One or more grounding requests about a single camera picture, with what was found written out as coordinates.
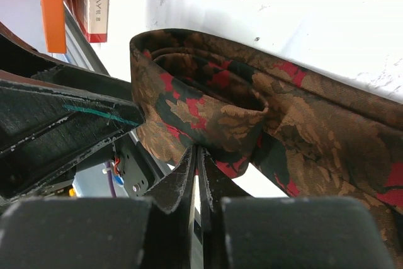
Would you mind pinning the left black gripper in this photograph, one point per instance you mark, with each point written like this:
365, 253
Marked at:
54, 115

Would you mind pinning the brown red patterned tie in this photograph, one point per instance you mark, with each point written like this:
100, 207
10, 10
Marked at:
308, 134

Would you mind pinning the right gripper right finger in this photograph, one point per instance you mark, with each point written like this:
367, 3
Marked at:
214, 185

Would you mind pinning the red folder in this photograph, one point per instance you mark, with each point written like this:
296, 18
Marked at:
91, 17

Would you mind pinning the orange folder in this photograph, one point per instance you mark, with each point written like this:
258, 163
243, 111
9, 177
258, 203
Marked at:
53, 18

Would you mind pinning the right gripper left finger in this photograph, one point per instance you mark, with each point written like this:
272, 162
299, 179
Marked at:
170, 228

